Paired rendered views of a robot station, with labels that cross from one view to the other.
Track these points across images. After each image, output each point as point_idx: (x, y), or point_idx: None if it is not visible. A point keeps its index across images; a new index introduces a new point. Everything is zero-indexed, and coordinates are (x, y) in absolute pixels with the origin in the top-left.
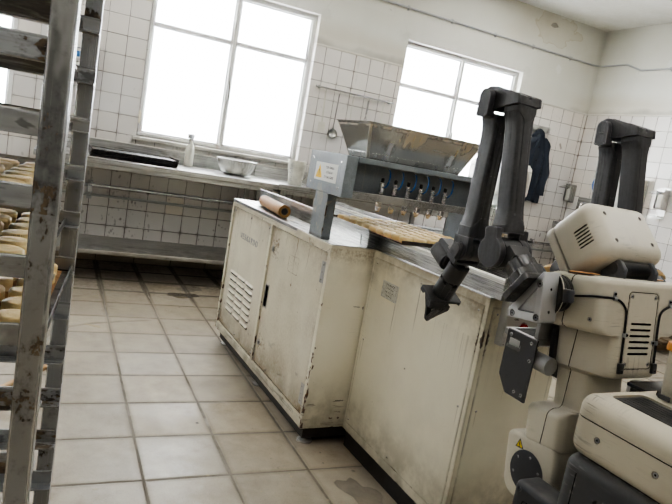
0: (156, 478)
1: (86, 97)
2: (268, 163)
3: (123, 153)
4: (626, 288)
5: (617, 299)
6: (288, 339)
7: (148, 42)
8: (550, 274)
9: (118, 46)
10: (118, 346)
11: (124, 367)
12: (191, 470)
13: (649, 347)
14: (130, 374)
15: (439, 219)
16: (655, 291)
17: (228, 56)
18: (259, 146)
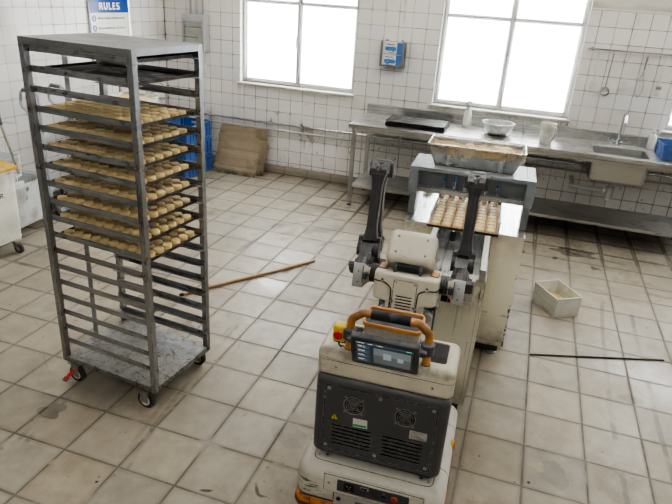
0: (304, 328)
1: (200, 173)
2: (539, 120)
3: (405, 123)
4: (391, 277)
5: (382, 281)
6: None
7: (443, 30)
8: (357, 263)
9: (419, 38)
10: (355, 257)
11: (345, 270)
12: (323, 330)
13: (411, 310)
14: (344, 275)
15: (493, 206)
16: (414, 281)
17: (508, 31)
18: (534, 105)
